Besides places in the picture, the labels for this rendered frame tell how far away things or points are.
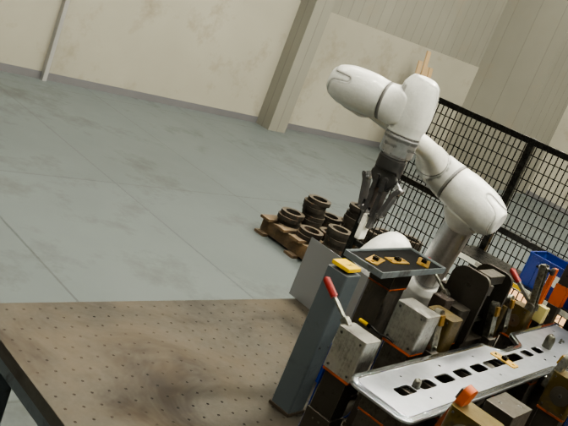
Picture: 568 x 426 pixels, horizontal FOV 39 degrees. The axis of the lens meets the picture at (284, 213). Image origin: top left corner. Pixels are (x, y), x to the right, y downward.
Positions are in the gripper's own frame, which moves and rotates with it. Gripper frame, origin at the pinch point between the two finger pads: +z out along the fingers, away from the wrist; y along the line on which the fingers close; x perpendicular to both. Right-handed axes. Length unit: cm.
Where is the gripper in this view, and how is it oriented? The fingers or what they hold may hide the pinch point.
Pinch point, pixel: (363, 226)
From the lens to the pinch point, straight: 214.2
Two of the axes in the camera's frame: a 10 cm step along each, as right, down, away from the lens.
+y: 7.0, 4.4, -5.6
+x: 6.2, 0.2, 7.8
